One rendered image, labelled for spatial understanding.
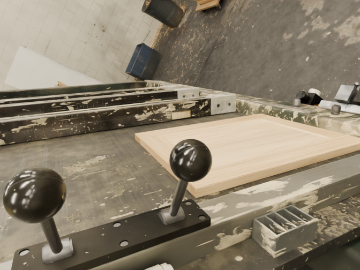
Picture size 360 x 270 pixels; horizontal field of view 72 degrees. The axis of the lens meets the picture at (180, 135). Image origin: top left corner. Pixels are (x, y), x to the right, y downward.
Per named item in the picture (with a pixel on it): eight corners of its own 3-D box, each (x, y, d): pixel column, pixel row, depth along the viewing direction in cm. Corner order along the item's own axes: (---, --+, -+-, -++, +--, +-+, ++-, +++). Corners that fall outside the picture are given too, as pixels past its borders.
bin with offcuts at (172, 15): (189, 4, 454) (159, -20, 421) (177, 30, 458) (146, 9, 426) (178, 8, 498) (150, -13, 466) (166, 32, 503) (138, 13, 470)
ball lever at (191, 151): (190, 231, 29) (226, 158, 20) (160, 241, 28) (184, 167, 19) (178, 203, 32) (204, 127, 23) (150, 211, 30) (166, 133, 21)
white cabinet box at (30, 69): (146, 105, 450) (20, 45, 348) (133, 133, 455) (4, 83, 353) (137, 99, 502) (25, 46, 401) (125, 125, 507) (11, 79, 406)
